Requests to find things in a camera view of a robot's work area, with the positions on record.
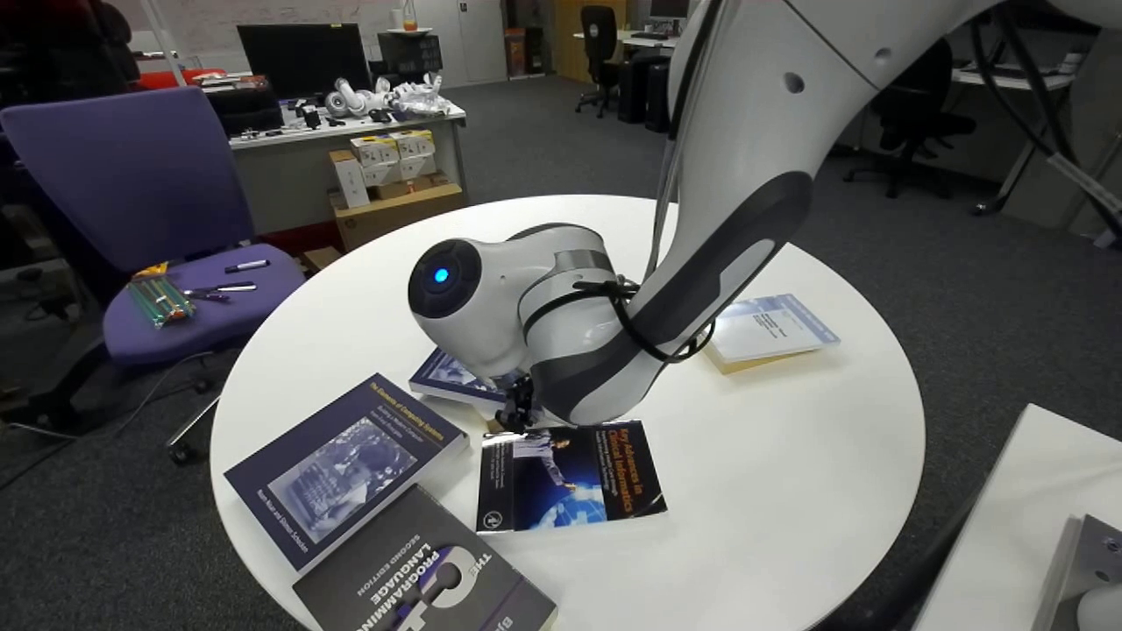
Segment black computer monitor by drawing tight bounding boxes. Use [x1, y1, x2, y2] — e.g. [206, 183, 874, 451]
[239, 23, 368, 97]

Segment large dark blue book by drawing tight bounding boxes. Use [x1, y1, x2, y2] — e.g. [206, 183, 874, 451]
[223, 375, 463, 571]

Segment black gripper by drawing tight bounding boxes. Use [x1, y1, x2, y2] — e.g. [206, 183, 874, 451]
[495, 375, 534, 435]

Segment green circuit board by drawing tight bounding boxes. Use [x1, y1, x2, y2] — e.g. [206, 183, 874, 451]
[131, 276, 193, 331]

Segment grey office desk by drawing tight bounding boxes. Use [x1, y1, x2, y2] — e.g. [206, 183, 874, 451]
[228, 102, 467, 235]

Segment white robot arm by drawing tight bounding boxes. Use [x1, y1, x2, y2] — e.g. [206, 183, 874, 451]
[407, 0, 1016, 432]

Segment black space cover book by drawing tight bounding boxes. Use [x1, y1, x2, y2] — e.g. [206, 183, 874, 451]
[475, 421, 665, 532]

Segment light blue white book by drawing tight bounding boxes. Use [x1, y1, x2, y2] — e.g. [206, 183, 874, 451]
[707, 293, 838, 373]

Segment grey metal bracket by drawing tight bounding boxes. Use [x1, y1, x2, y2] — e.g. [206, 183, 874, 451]
[1030, 514, 1122, 631]

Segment purple office chair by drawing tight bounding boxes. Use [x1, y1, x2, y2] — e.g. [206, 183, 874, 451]
[0, 85, 309, 445]

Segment black office chair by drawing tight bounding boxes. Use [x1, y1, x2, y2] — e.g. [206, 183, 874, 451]
[846, 40, 974, 195]

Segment white plastic bags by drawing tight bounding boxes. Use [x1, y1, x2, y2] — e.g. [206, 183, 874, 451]
[325, 72, 448, 120]

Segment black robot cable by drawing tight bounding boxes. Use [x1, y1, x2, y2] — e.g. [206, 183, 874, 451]
[547, 273, 719, 366]

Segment white side table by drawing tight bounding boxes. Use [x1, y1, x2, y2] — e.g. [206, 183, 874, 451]
[911, 404, 1122, 631]

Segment dark grey book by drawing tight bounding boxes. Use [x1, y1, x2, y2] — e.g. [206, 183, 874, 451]
[295, 486, 557, 631]

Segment cardboard box under desk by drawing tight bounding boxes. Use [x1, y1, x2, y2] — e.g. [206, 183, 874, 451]
[333, 183, 463, 249]

